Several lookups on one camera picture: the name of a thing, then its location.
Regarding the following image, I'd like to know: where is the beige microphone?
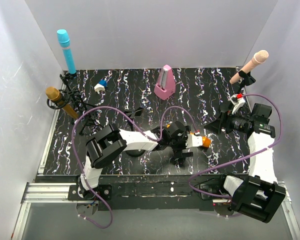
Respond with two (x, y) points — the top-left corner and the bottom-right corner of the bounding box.
(229, 50), (269, 84)

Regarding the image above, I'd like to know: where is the round base shock-mount stand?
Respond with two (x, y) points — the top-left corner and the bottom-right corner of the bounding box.
(124, 107), (145, 158)

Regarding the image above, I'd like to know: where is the gold microphone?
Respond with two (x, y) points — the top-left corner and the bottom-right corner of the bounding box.
(45, 86), (78, 120)

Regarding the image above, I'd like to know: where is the orange microphone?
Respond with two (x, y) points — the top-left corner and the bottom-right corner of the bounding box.
(162, 121), (211, 150)

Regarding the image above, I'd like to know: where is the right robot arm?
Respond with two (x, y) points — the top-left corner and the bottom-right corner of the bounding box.
(205, 100), (286, 223)

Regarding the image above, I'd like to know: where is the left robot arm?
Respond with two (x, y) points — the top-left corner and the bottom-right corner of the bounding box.
(77, 121), (202, 198)

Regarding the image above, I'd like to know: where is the pink microphone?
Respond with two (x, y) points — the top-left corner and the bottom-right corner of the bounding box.
(154, 64), (176, 100)

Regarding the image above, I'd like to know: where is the white blue small microphone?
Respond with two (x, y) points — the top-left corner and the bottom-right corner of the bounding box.
(94, 79), (108, 93)

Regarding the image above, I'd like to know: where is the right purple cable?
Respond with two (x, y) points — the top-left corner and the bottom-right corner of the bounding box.
(188, 93), (284, 217)

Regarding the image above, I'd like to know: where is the purple cable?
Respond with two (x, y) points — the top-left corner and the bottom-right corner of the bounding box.
(188, 93), (284, 217)
(71, 105), (201, 229)

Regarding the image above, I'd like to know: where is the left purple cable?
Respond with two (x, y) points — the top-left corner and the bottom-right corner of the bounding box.
(71, 105), (201, 229)

